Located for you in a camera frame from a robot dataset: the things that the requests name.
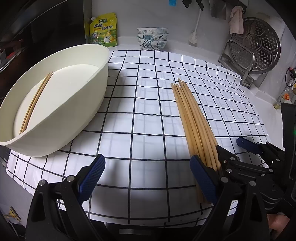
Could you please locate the person right hand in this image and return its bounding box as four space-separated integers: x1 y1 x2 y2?
267 214 290 235

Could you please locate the black white grid mat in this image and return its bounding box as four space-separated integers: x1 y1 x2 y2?
6 50 269 227

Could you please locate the cream oval basin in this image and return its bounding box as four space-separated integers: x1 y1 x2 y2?
1 44 110 157

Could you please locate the steel dish rack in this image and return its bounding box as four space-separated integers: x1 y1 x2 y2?
218 39 256 88

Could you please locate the round steel steamer tray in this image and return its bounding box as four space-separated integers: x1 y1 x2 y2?
230 17 281 74

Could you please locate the pink hanging towel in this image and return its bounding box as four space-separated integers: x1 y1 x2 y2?
229 6 244 35

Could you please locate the middle porcelain bowl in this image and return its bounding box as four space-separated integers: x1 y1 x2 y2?
137 34 168 41

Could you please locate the porcelain bowl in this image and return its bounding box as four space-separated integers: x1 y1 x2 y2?
137 34 168 41
137 27 169 35
138 38 167 51

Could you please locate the bottom porcelain bowl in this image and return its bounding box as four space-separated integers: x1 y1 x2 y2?
138 38 167 51

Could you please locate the yellow seasoning pouch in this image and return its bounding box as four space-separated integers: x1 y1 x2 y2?
90 13 117 48

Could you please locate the top porcelain bowl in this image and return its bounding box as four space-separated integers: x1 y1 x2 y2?
137 27 169 35

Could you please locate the black hanging cloth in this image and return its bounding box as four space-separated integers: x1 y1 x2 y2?
181 0 205 11

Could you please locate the blue silicone brush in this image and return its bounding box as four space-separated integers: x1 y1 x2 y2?
169 0 177 6

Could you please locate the gas valve with hose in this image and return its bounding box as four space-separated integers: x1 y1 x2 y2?
273 67 295 109

